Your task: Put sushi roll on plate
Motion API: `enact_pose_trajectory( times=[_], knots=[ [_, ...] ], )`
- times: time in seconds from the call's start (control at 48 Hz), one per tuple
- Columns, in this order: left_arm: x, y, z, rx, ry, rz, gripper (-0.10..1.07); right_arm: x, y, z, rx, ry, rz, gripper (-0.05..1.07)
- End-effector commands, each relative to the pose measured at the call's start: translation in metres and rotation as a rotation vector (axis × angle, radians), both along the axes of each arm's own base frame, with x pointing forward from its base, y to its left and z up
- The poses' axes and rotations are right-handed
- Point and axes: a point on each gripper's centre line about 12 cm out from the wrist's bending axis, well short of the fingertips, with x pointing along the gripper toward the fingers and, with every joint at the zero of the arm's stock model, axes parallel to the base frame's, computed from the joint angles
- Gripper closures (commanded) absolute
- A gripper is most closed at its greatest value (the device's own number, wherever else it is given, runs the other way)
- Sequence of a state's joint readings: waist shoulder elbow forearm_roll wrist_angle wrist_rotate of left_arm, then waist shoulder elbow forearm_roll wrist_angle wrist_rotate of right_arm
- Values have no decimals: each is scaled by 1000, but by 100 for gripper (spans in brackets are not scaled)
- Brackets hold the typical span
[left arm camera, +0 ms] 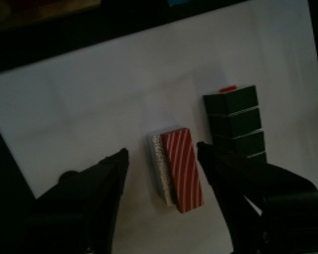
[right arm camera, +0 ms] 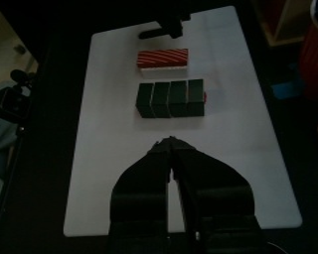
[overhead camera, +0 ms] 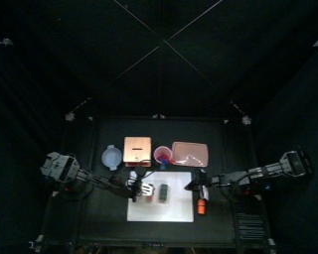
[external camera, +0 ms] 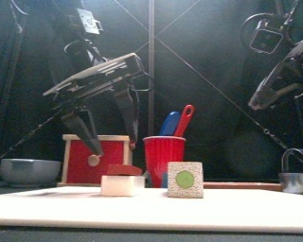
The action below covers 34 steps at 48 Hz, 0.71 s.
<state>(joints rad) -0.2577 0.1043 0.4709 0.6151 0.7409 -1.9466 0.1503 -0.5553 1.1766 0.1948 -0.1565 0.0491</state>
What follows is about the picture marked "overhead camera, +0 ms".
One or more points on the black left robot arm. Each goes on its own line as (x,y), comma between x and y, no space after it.
(95,180)

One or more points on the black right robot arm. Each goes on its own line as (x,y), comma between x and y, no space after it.
(264,172)

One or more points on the pink rectangular plate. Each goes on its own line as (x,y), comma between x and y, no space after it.
(190,153)

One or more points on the red white striped toy food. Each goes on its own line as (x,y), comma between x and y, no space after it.
(148,198)

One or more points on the white plastic cutting board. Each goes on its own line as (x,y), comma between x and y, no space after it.
(175,205)

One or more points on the small blue toy piece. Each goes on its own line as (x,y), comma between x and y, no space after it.
(169,162)

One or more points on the red ribbed plastic cup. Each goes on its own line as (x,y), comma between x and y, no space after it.
(162,153)

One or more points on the light blue plastic bowl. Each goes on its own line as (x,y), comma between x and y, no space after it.
(111,157)

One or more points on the wooden box with red drawer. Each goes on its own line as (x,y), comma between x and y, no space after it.
(136,150)

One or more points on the white printed label sheet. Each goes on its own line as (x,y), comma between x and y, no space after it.
(250,228)

